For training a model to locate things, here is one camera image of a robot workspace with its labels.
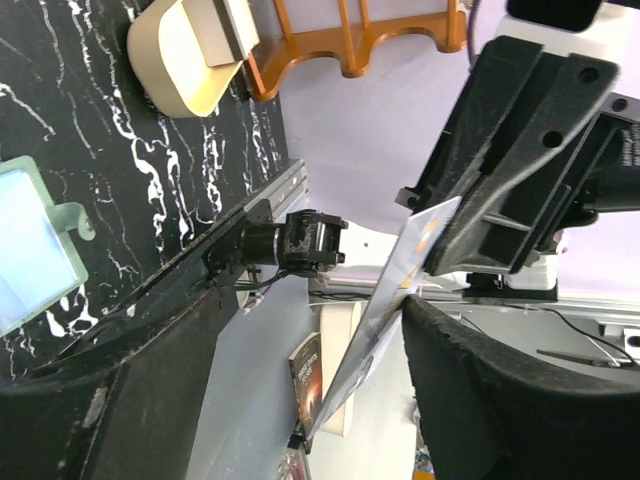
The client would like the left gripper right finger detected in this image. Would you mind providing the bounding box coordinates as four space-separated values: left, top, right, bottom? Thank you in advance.
402 295 639 479

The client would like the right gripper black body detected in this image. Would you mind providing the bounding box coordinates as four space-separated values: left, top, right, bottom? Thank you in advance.
479 93 639 273

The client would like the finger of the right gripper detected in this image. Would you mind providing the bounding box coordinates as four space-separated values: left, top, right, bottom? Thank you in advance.
396 36 543 210
425 54 619 275

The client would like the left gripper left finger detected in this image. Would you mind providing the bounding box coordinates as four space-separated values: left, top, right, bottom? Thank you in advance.
1 289 223 479

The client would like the green card holder wallet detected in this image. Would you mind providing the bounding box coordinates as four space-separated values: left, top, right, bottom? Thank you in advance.
1 155 96 335

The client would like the stack of credit cards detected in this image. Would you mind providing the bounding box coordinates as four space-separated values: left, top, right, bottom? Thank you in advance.
182 0 259 67

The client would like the orange wooden shelf rack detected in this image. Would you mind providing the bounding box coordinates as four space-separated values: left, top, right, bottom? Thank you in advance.
245 1 467 102

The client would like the dark book outside cell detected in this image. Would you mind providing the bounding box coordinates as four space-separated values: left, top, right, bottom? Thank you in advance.
288 332 323 440

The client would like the beige oval tray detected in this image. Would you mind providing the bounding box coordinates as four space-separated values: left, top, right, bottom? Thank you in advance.
127 0 244 118

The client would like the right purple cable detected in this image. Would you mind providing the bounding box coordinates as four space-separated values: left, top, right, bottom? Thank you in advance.
465 0 484 66

